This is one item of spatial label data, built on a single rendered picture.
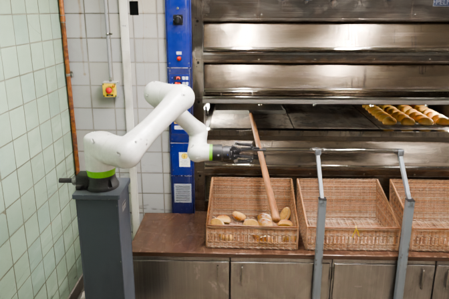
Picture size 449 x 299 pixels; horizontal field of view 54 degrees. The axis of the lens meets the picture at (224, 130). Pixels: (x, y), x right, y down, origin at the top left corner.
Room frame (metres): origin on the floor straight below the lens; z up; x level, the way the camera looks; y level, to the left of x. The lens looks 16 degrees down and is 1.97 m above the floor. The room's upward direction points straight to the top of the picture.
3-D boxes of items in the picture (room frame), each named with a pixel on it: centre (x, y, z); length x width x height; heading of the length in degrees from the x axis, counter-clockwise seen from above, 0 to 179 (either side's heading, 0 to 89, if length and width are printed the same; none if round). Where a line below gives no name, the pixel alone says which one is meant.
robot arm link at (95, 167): (1.83, 0.54, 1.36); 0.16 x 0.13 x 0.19; 55
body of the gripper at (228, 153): (2.32, -0.04, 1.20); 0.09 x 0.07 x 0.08; 89
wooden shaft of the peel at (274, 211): (2.37, -0.20, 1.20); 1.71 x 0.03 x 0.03; 0
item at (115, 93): (2.83, 0.74, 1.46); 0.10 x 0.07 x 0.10; 88
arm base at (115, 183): (1.84, 0.60, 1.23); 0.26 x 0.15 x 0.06; 89
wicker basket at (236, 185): (2.58, -0.17, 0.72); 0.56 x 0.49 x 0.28; 87
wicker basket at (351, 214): (2.56, -0.76, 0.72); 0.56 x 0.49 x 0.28; 89
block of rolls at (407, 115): (3.25, -1.36, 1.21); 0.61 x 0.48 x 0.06; 178
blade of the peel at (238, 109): (3.49, -0.20, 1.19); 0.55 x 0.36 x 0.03; 90
